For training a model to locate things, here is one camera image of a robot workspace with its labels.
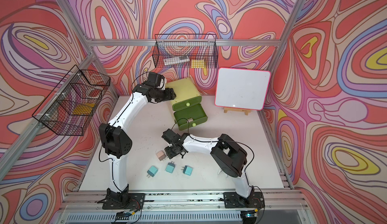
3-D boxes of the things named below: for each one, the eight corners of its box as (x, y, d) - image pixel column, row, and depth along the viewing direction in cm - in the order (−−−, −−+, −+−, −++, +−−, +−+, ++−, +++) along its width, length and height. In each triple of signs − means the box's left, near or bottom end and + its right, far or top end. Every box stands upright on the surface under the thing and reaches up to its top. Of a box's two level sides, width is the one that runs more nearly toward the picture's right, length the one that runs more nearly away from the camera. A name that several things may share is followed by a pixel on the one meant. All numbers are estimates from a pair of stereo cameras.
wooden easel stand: (223, 113, 111) (224, 108, 107) (223, 111, 112) (224, 106, 108) (249, 115, 109) (251, 111, 105) (249, 114, 110) (251, 109, 106)
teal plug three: (180, 172, 85) (179, 170, 83) (183, 165, 87) (182, 163, 85) (190, 176, 83) (190, 175, 81) (193, 169, 86) (193, 167, 84)
